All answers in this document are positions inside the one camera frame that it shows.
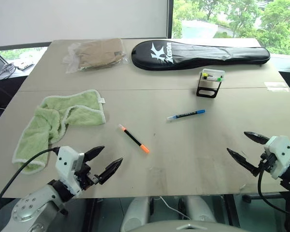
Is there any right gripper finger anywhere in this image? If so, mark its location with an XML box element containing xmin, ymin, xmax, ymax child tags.
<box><xmin>226</xmin><ymin>147</ymin><xmax>260</xmax><ymax>176</ymax></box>
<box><xmin>243</xmin><ymin>131</ymin><xmax>271</xmax><ymax>146</ymax></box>

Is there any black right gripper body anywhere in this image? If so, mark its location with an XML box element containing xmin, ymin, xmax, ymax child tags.
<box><xmin>252</xmin><ymin>151</ymin><xmax>277</xmax><ymax>177</ymax></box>

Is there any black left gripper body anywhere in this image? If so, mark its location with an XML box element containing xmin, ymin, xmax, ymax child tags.
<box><xmin>73</xmin><ymin>162</ymin><xmax>100</xmax><ymax>191</ymax></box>

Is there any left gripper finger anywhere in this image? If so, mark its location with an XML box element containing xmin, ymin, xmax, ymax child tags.
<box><xmin>84</xmin><ymin>145</ymin><xmax>105</xmax><ymax>163</ymax></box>
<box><xmin>96</xmin><ymin>157</ymin><xmax>124</xmax><ymax>186</ymax></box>

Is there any orange-capped black marker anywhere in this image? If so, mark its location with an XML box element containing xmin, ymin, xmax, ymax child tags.
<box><xmin>118</xmin><ymin>124</ymin><xmax>150</xmax><ymax>154</ymax></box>

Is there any black marker holder stand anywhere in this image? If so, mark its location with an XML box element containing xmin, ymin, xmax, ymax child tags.
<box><xmin>196</xmin><ymin>68</ymin><xmax>226</xmax><ymax>99</ymax></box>

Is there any blue marker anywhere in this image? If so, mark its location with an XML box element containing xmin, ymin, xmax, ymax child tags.
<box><xmin>166</xmin><ymin>109</ymin><xmax>206</xmax><ymax>122</ymax></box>

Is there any office chair base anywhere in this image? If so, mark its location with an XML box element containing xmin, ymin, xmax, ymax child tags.
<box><xmin>242</xmin><ymin>192</ymin><xmax>290</xmax><ymax>206</ymax></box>

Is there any white rounded robot leg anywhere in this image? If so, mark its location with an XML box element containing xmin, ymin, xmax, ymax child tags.
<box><xmin>120</xmin><ymin>197</ymin><xmax>151</xmax><ymax>232</ymax></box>
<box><xmin>185</xmin><ymin>195</ymin><xmax>217</xmax><ymax>223</ymax></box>

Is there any green terry towel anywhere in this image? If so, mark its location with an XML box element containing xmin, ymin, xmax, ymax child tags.
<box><xmin>12</xmin><ymin>89</ymin><xmax>107</xmax><ymax>174</ymax></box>

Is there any clear tape strip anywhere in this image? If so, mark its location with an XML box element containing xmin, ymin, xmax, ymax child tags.
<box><xmin>264</xmin><ymin>81</ymin><xmax>290</xmax><ymax>92</ymax></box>

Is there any grey robot torso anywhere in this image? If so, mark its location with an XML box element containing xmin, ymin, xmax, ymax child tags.
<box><xmin>134</xmin><ymin>219</ymin><xmax>235</xmax><ymax>232</ymax></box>

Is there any plastic bag with brown cardboard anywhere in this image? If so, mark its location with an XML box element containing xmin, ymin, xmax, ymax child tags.
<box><xmin>62</xmin><ymin>38</ymin><xmax>129</xmax><ymax>74</ymax></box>

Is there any black racket case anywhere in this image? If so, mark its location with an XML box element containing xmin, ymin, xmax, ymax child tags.
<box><xmin>130</xmin><ymin>40</ymin><xmax>271</xmax><ymax>71</ymax></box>

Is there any dark side desk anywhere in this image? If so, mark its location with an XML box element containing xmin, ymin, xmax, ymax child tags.
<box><xmin>0</xmin><ymin>48</ymin><xmax>49</xmax><ymax>132</ymax></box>

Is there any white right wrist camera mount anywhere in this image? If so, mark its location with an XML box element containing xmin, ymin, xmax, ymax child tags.
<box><xmin>263</xmin><ymin>135</ymin><xmax>290</xmax><ymax>180</ymax></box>

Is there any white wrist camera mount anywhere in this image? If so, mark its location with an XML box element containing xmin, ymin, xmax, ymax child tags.
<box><xmin>263</xmin><ymin>135</ymin><xmax>290</xmax><ymax>180</ymax></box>
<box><xmin>55</xmin><ymin>145</ymin><xmax>86</xmax><ymax>195</ymax></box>

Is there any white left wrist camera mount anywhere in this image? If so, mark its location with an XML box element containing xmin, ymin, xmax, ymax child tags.
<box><xmin>55</xmin><ymin>145</ymin><xmax>86</xmax><ymax>195</ymax></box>

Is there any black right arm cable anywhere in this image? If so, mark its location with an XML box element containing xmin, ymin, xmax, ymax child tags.
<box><xmin>257</xmin><ymin>154</ymin><xmax>290</xmax><ymax>232</ymax></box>

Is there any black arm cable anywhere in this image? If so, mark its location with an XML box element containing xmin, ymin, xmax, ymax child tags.
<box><xmin>0</xmin><ymin>147</ymin><xmax>61</xmax><ymax>214</ymax></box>
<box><xmin>257</xmin><ymin>154</ymin><xmax>290</xmax><ymax>232</ymax></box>

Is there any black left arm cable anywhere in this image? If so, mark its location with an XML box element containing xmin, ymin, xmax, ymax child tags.
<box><xmin>0</xmin><ymin>147</ymin><xmax>61</xmax><ymax>214</ymax></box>

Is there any thin white cable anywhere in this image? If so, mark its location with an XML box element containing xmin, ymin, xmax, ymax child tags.
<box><xmin>159</xmin><ymin>196</ymin><xmax>192</xmax><ymax>221</ymax></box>

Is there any dark window frame post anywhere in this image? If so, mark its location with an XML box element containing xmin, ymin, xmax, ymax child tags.
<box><xmin>166</xmin><ymin>0</ymin><xmax>175</xmax><ymax>39</ymax></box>

